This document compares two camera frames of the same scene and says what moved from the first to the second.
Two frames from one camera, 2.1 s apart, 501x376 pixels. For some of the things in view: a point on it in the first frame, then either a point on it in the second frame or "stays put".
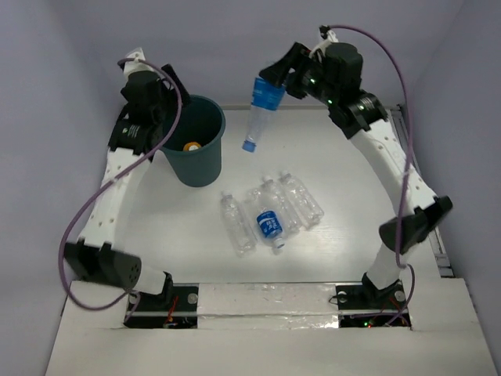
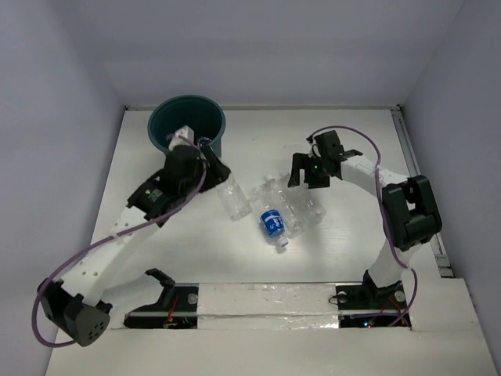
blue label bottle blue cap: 266,99 to 203,142
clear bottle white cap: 243,234 to 233,199
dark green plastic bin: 193,147 stays put
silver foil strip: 267,306 stays put
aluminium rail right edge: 441,255 stays put
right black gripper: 279,70 to 299,160
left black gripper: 169,82 to 215,168
